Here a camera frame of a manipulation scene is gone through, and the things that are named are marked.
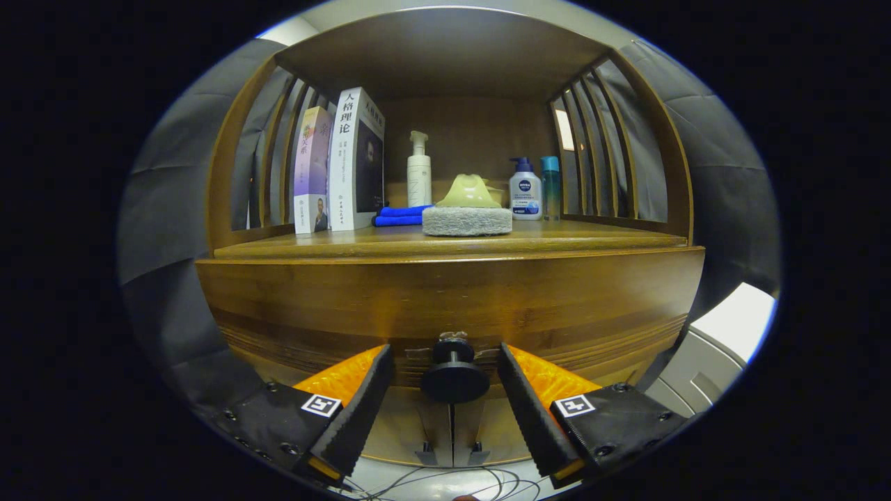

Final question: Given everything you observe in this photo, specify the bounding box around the teal slim bottle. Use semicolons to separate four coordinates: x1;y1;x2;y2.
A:
540;155;562;221

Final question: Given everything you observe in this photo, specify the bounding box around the wooden countertop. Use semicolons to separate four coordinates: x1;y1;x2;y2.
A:
212;219;690;264

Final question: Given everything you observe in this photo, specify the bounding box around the wooden cabinet door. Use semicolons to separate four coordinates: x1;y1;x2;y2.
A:
452;386;540;466
362;386;453;466

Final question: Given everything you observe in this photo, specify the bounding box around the purple paperback book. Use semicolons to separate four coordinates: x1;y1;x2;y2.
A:
293;106;333;234

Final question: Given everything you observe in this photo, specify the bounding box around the green scrub brush grey sponge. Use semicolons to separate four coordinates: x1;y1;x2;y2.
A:
421;173;514;237

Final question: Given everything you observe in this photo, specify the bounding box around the white lotion bottle blue cap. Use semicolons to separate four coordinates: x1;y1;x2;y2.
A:
508;157;543;221

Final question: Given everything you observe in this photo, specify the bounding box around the brown wooden cabinet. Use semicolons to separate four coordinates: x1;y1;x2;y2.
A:
195;7;705;468

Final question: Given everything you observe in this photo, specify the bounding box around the white grey appliance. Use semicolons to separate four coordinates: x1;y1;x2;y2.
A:
637;282;778;418

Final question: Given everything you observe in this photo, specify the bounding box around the wooden drawer with black knob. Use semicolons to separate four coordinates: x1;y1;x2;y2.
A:
195;247;706;406

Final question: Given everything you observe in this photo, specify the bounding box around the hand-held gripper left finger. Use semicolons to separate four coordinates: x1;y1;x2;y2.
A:
212;343;395;484

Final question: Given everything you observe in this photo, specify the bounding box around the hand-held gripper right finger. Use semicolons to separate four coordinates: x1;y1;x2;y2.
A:
496;341;693;488

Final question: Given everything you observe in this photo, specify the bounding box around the white book with portrait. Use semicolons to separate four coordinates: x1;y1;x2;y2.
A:
327;86;386;232

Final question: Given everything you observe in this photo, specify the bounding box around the blue folded cloth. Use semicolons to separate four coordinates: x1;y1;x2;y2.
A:
372;204;434;228

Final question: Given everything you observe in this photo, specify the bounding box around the white pump bottle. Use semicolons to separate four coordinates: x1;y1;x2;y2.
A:
407;130;432;207

